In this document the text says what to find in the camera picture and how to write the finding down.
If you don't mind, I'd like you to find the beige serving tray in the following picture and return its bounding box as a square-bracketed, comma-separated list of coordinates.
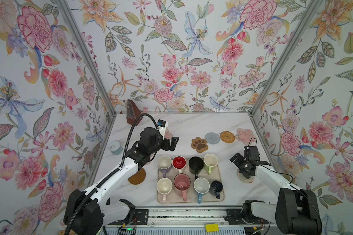
[156, 165, 225, 204]

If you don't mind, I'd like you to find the woven rattan round coaster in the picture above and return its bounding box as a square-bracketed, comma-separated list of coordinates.
[220, 131, 236, 144]

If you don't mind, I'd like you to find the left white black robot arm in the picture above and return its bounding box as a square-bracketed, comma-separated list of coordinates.
[63, 127, 179, 235]

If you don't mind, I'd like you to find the brown round cork coaster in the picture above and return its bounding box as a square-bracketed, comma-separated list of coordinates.
[128, 168, 146, 185]

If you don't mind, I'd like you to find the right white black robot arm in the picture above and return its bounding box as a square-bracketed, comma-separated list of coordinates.
[230, 146, 323, 235]

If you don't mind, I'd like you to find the pink flower coaster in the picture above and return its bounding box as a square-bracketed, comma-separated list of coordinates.
[146, 153, 156, 165]
[235, 128, 257, 146]
[164, 129, 173, 140]

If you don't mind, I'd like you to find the red mug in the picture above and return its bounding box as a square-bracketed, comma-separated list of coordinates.
[172, 156, 187, 173]

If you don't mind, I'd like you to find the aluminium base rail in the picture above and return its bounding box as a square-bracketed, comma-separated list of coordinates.
[100, 206, 281, 235]

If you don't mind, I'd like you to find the small dark navy mug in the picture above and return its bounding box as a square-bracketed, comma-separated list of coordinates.
[209, 180, 223, 200]

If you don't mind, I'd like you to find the black mug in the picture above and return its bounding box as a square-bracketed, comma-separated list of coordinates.
[188, 156, 204, 179]

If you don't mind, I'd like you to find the pink flower coaster right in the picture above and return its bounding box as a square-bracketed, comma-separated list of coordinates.
[235, 128, 257, 146]

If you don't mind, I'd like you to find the small tin can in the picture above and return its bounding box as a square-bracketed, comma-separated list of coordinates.
[108, 141, 123, 156]

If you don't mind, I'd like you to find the pink flower coaster back left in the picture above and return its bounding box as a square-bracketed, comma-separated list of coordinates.
[164, 129, 173, 140]

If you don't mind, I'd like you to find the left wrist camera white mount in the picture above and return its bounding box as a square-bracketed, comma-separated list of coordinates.
[157, 119, 169, 138]

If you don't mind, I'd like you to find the blue mug white inside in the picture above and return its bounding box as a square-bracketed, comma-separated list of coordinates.
[193, 177, 210, 204]

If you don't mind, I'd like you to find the purple mug white inside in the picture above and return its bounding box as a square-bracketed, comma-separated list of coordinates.
[157, 155, 172, 178]

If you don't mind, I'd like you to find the brown paw print coaster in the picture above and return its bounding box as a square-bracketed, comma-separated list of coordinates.
[191, 137, 208, 153]

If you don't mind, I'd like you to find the cream mug pink handle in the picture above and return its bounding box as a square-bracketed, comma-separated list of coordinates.
[156, 178, 173, 203]

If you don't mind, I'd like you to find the pink flower coaster front left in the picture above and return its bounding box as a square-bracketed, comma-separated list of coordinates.
[146, 153, 156, 165]

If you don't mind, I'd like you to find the white multicolour zigzag coaster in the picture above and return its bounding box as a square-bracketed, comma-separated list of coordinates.
[237, 170, 255, 184]

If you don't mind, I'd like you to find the light green mug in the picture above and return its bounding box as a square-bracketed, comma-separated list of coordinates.
[203, 154, 218, 175]

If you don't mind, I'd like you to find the grey-blue woven round coaster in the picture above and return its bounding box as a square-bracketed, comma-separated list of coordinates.
[205, 132, 220, 145]

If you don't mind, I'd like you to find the black corrugated cable conduit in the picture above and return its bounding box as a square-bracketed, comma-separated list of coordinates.
[64, 113, 159, 235]

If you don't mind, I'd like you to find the yellow sticky label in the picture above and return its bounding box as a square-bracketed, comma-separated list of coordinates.
[206, 224, 219, 233]

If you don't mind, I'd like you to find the brown wooden metronome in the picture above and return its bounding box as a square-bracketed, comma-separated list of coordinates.
[126, 99, 141, 125]

